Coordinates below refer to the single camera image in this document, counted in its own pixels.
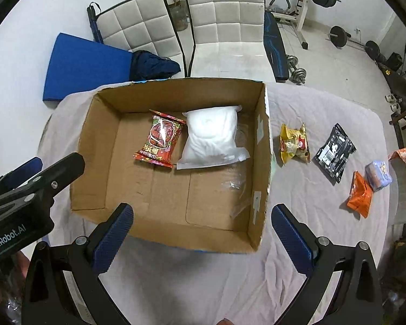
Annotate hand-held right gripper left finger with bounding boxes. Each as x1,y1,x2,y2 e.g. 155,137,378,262
22,203,135,325

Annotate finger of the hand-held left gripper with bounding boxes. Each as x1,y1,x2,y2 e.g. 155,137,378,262
0,157,44,197
20,152,86,204

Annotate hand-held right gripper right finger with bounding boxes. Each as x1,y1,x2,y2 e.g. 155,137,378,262
271,204,384,325

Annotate brown cardboard box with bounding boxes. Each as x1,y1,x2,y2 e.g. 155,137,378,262
69,77,275,255

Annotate clear plastic bag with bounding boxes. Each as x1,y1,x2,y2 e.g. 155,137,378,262
220,172,251,219

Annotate orange snack packet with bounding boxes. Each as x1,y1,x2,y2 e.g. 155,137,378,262
346,171,374,219

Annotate yellow snack packet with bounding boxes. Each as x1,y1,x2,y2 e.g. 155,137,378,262
279,123,311,166

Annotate black snack packet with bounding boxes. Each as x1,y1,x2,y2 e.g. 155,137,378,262
313,123,356,185

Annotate red snack packet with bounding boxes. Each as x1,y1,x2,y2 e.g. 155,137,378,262
133,109,187,169

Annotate blue foam mat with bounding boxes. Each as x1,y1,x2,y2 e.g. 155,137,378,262
42,33,135,103

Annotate pale blue snack packet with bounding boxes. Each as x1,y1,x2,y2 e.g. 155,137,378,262
365,160,393,192

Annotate grey chair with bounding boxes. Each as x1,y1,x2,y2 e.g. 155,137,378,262
391,157,406,226

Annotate white sealed packet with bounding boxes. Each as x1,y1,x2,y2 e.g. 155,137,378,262
176,105,251,170

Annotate dark blue cloth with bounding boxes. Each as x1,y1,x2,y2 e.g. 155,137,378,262
129,50,182,82

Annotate white quilted chair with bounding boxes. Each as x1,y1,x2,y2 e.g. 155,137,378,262
183,0,278,82
96,0,185,75

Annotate dark wooden stool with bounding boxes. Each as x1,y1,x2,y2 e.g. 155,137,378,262
389,106,406,150

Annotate black exercise bench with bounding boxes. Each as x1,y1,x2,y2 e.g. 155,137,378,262
378,52,406,109

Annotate brown water jug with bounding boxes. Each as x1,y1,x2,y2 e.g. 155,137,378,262
168,0,191,33

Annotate blue black weight bench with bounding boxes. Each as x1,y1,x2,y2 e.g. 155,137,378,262
263,11,289,83

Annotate short barbell with black plates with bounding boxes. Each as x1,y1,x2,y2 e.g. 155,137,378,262
329,25,381,60

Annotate white barbell rack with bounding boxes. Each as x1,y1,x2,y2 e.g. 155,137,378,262
267,0,318,50

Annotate blue black folding frame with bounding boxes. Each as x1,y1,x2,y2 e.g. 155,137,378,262
87,2,104,43

